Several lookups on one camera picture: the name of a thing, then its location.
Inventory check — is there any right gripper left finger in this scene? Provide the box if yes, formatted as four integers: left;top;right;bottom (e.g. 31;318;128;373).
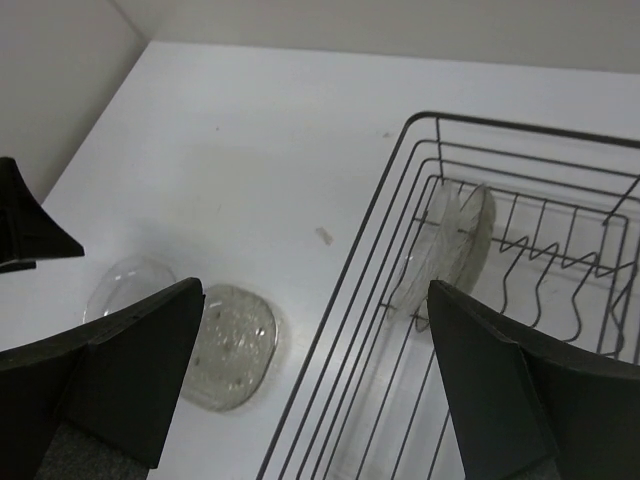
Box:
1;278;204;479

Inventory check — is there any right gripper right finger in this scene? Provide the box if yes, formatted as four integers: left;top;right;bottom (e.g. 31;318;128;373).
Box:
427;280;639;479

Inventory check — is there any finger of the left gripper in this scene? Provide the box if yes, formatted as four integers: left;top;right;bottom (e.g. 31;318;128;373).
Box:
1;157;84;273

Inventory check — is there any clear glass plate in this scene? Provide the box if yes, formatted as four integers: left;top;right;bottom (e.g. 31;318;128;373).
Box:
387;181;461;321
83;255;176;323

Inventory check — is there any smoky glass plate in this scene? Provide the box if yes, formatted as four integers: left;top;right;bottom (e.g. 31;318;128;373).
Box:
439;184;496;294
181;284;279;412

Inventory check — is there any grey wire dish rack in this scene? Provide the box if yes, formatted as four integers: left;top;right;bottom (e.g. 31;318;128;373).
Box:
257;112;639;479

